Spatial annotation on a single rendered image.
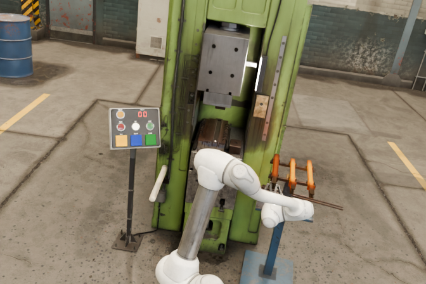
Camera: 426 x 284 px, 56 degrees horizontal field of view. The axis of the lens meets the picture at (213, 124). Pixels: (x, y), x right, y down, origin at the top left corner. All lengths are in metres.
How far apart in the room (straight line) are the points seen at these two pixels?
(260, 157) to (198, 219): 1.28
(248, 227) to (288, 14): 1.76
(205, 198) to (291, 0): 1.47
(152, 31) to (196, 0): 5.40
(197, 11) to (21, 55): 4.52
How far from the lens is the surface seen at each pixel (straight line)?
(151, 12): 8.08
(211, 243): 3.35
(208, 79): 2.73
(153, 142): 2.80
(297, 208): 2.23
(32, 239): 3.56
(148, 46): 8.22
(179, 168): 3.21
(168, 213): 3.47
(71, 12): 9.25
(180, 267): 2.03
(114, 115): 2.77
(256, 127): 2.99
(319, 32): 8.82
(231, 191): 3.03
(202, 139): 2.93
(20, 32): 6.84
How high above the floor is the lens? 2.29
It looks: 24 degrees down
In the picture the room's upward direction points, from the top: 8 degrees clockwise
